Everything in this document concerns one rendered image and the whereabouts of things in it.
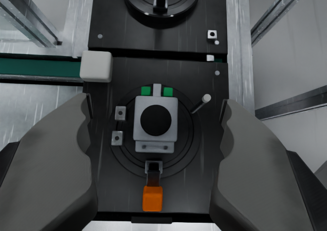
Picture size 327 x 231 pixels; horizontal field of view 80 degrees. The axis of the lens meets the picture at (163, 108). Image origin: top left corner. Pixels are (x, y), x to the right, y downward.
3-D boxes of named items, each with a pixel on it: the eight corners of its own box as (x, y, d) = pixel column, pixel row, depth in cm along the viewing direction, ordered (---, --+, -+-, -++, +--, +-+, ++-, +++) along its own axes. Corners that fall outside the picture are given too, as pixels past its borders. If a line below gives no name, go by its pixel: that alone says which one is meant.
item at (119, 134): (123, 145, 28) (121, 145, 27) (113, 145, 28) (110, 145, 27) (124, 131, 29) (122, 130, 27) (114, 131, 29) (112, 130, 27)
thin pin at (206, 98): (195, 113, 30) (211, 101, 21) (190, 113, 30) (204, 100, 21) (195, 108, 30) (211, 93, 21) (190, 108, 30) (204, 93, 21)
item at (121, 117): (126, 121, 29) (125, 120, 27) (116, 121, 29) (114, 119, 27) (127, 108, 29) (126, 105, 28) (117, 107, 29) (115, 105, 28)
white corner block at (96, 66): (114, 86, 34) (108, 78, 30) (87, 85, 34) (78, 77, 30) (116, 61, 35) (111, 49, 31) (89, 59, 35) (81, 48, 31)
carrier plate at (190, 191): (227, 210, 31) (233, 215, 29) (73, 207, 30) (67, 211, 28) (224, 67, 36) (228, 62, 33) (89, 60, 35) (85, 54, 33)
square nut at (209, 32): (215, 41, 34) (217, 38, 33) (206, 41, 34) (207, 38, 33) (215, 33, 34) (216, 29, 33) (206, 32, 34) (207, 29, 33)
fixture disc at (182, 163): (199, 178, 30) (202, 181, 28) (106, 176, 29) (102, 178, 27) (199, 89, 32) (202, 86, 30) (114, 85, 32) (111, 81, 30)
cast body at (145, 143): (172, 152, 25) (178, 155, 18) (136, 151, 25) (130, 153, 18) (173, 88, 27) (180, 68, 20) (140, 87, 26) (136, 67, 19)
